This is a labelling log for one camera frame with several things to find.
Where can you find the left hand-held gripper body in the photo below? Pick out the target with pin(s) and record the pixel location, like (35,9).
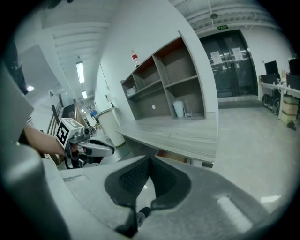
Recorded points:
(64,132)

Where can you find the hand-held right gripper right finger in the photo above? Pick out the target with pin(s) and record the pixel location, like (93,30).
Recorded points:
(201,201)

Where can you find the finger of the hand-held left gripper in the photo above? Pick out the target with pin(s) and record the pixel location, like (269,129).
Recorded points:
(99,142)
(100,151)

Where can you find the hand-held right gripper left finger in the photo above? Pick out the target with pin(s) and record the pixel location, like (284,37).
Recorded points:
(93,182)

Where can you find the person's left forearm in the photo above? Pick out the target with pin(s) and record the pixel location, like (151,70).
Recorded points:
(44,141)

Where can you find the white item on shelf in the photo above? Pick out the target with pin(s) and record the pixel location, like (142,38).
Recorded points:
(131,91)

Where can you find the grey wooden desk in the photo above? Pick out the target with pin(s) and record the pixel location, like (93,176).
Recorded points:
(168,131)

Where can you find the person's left hand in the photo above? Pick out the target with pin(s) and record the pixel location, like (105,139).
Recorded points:
(75,150)

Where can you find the white round counter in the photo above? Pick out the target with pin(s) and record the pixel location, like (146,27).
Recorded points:
(111,127)

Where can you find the short ceiling light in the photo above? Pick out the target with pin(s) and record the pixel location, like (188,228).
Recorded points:
(84,94)

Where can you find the round ceiling spotlight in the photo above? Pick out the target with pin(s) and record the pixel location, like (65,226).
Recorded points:
(30,88)

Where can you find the person's black shoe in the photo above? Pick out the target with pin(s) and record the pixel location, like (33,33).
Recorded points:
(144,211)

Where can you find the long ceiling light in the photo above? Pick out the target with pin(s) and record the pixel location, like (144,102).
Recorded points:
(80,72)

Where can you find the white plastic cup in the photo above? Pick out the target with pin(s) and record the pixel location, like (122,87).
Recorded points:
(178,109)

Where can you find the red capped dark bottle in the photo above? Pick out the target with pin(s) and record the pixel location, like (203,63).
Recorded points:
(135,61)

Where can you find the clear drinking glass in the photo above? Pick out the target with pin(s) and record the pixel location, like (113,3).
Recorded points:
(187,109)

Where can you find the grey open shelf unit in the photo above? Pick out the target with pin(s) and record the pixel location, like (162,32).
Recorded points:
(185,91)

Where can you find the stack of yellow crates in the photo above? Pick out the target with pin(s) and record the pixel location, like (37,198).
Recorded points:
(289,109)

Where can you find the dark glass double door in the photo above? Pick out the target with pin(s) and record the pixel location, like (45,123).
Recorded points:
(232,77)

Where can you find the white work table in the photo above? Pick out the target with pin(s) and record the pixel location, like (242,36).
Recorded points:
(279,88)

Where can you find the white paper notice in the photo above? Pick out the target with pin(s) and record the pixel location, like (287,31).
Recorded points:
(215,57)
(237,54)

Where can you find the black computer monitor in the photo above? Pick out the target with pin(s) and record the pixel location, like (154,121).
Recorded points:
(294,66)
(271,68)

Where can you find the green exit sign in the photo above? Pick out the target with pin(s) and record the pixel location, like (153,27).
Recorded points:
(222,27)

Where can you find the round ceiling fixture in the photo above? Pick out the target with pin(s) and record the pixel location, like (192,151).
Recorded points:
(213,16)

